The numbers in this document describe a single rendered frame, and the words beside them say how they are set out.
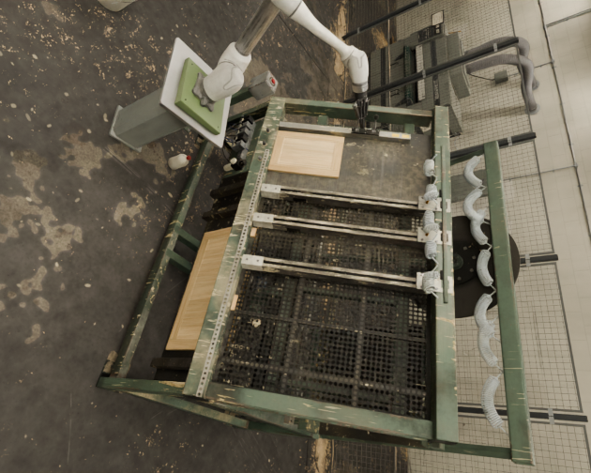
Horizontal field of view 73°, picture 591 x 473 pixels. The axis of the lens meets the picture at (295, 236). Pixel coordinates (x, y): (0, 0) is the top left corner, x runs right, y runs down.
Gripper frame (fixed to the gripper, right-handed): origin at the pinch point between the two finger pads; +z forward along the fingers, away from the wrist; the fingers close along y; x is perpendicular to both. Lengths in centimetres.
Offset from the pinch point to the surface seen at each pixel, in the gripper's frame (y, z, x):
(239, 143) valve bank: -51, 10, 67
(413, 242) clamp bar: -19, 54, -54
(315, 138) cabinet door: -3, 23, 45
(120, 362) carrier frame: -188, 82, 27
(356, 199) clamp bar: -20.8, 40.7, -11.8
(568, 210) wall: 429, 332, -7
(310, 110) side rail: 15, 15, 70
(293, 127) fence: -9, 16, 62
